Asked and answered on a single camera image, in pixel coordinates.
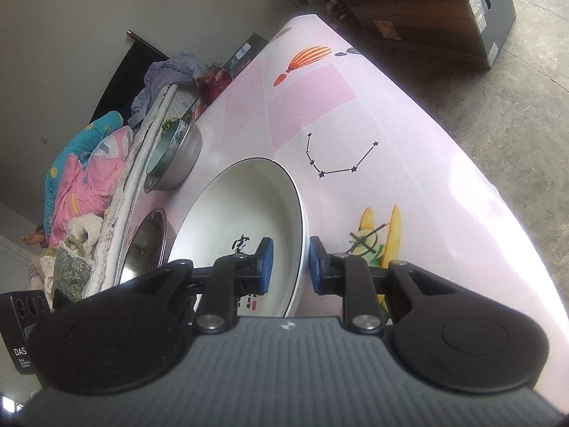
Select steel bowl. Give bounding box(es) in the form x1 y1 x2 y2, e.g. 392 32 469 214
119 208 167 284
143 118 203 193

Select white ceramic plate with calligraphy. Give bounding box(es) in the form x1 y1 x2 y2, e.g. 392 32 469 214
169 157 309 317

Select green floral pillow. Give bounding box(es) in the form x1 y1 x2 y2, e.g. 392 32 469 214
53 246 92 302

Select white mattress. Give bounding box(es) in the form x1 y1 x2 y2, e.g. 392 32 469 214
82 84 198 298

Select white fluffy towel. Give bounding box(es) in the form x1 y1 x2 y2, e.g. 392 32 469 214
29 213 103 298

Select pink cartoon quilt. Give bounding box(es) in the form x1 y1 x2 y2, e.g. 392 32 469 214
42 111 133 247

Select teal ceramic bowl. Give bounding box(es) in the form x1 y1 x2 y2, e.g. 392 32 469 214
147 118 190 175

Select green leafy cabbage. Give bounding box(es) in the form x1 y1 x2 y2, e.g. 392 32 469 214
161 118 179 135

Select black bed headboard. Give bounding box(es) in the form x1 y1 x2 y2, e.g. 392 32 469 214
91 30 169 122

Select grey crumpled clothes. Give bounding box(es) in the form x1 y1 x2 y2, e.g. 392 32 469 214
128 51 206 128

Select large brown grey carton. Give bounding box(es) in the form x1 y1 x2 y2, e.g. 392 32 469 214
336 0 516 69

